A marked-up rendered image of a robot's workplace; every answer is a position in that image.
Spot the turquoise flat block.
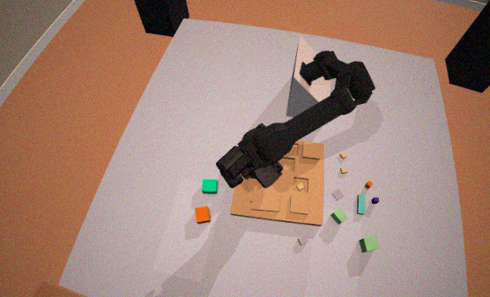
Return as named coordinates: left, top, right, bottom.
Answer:
left=357, top=194, right=366, bottom=215

